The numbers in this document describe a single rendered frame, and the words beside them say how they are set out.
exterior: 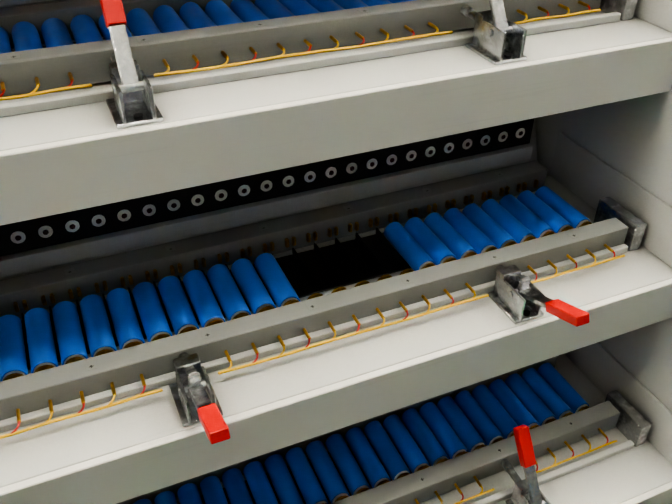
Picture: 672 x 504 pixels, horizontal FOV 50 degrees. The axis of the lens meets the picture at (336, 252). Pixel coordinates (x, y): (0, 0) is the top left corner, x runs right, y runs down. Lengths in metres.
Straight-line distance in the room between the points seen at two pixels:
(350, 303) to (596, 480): 0.32
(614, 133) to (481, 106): 0.21
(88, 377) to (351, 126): 0.25
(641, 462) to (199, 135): 0.53
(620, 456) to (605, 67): 0.38
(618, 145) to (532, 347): 0.22
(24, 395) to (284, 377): 0.17
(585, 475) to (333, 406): 0.30
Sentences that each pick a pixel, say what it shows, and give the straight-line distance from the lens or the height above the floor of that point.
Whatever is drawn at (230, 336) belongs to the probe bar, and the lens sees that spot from 0.54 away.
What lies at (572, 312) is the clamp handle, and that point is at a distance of 0.55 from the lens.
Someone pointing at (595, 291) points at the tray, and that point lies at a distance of 0.65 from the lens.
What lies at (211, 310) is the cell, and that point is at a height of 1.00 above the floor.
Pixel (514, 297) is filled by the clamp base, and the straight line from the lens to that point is 0.59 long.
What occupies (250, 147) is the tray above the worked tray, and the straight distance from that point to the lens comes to 0.48.
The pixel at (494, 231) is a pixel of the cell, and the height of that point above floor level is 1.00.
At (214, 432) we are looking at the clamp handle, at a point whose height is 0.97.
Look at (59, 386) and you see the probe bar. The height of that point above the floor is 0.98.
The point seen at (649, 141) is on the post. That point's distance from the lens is 0.70.
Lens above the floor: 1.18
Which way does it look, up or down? 16 degrees down
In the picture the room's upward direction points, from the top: 8 degrees counter-clockwise
